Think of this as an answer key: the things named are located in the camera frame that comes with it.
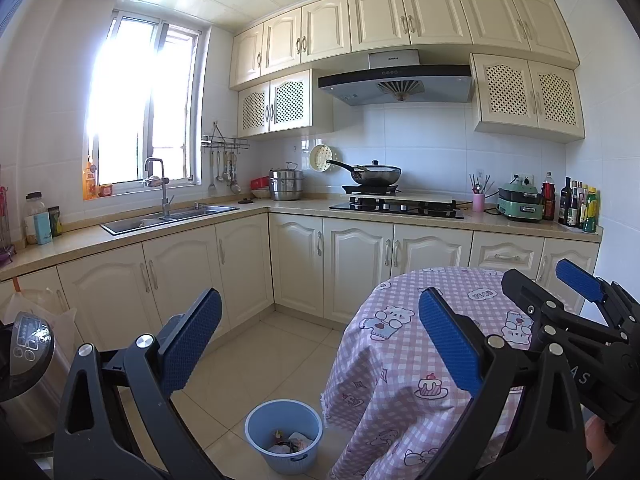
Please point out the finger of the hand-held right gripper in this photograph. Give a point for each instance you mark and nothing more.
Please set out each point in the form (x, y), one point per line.
(580, 277)
(530, 302)

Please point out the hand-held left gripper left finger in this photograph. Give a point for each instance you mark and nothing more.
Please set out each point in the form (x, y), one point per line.
(192, 345)

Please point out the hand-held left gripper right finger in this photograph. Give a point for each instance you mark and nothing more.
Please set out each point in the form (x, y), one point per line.
(450, 345)

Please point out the blue plastic bucket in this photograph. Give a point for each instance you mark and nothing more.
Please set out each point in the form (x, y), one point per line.
(260, 425)

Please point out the white plastic bag pink print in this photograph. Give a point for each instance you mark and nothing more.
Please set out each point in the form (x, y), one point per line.
(300, 443)

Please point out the person's right hand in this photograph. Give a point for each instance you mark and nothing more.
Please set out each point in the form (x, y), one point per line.
(597, 442)

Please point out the pink checkered tablecloth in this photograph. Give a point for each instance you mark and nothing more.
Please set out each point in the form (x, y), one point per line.
(400, 360)

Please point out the green yellow plastic bottle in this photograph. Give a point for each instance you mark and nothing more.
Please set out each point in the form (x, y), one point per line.
(591, 212)

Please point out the dark sauce bottle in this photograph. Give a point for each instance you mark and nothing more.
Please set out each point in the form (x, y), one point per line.
(582, 210)
(574, 208)

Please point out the tall dark glass bottle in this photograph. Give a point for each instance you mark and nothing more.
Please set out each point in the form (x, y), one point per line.
(565, 205)

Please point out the red cap sauce bottle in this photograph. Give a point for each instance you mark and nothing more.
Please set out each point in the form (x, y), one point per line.
(549, 197)

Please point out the green electric cooker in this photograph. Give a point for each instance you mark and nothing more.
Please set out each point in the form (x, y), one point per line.
(520, 203)

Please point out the pink utensil holder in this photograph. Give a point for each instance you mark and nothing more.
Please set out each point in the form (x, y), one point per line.
(478, 203)

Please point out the bundle of chopsticks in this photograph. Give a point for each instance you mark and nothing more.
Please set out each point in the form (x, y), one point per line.
(480, 183)

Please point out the cream base cabinets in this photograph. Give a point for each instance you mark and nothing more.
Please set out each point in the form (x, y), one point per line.
(350, 260)

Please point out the stainless steel sink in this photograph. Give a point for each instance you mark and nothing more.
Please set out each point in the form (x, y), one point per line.
(142, 221)

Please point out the large clear plastic bag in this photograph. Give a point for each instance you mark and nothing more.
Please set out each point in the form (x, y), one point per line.
(55, 310)

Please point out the black gas stove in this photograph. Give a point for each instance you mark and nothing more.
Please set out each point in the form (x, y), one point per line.
(400, 208)

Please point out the metal faucet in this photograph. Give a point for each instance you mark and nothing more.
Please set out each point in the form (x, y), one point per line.
(164, 195)

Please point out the hanging metal spatula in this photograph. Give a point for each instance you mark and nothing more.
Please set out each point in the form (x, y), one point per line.
(212, 187)

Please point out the hanging metal skimmer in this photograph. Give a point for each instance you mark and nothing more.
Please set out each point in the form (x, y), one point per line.
(234, 185)

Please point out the white bowl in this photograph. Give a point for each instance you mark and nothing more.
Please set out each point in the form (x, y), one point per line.
(260, 194)

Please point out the stainless steel electric cooker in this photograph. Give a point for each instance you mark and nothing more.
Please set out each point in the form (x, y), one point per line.
(30, 385)

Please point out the hanging metal ladle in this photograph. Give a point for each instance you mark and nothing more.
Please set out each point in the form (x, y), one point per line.
(219, 175)

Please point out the red container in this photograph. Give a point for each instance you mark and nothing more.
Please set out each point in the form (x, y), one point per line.
(260, 183)

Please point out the small orange container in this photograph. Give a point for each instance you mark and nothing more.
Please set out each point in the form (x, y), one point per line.
(105, 190)

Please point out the stainless steel steamer pot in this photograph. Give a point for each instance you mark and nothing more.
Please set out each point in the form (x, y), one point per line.
(286, 186)

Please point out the wok with lid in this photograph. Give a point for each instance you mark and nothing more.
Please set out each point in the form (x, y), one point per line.
(376, 174)

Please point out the teal carton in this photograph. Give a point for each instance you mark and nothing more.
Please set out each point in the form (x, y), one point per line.
(42, 228)

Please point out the orange bottle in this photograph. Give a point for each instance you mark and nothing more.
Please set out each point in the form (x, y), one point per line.
(90, 180)

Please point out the large lattice door cabinet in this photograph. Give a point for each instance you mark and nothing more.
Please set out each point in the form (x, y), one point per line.
(520, 92)

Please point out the clear jar black lid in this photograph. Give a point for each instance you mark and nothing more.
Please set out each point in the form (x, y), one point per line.
(32, 205)

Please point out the cream perforated colander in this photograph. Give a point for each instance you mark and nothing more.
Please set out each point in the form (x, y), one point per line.
(319, 156)

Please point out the kitchen window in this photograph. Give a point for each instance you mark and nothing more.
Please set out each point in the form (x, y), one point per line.
(140, 100)

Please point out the range hood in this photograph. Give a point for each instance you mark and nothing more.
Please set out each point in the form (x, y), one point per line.
(395, 85)

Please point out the small lattice door cabinet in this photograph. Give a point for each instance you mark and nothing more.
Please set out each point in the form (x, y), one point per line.
(285, 102)

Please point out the wall power outlet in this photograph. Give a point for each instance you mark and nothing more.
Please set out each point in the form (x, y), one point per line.
(522, 179)

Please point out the wall utensil rack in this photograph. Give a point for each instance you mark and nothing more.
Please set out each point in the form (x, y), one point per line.
(225, 142)

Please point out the cream upper wall cabinets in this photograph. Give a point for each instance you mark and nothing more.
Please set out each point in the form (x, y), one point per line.
(380, 15)

